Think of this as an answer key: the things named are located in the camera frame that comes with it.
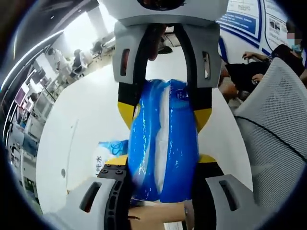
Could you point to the person's right hand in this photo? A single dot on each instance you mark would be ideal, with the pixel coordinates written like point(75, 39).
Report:
point(154, 43)

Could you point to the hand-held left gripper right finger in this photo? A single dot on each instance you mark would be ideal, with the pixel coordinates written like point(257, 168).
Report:
point(206, 203)

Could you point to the blue soft tissue pack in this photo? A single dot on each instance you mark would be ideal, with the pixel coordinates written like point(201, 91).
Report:
point(148, 148)

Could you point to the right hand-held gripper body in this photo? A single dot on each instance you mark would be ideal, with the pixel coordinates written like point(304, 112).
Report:
point(168, 16)

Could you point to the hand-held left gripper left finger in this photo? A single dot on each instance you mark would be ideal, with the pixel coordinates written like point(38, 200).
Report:
point(114, 203)

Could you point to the brown cardboard shoe box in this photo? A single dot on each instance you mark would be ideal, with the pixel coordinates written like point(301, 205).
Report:
point(153, 213)

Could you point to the monitor with pink screen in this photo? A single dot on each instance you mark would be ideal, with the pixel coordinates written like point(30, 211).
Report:
point(20, 95)

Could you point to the white blue wet wipes pack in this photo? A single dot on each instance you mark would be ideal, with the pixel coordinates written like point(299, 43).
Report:
point(108, 149)

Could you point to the grey mesh office chair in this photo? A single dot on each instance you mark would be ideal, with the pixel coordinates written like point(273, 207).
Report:
point(275, 115)

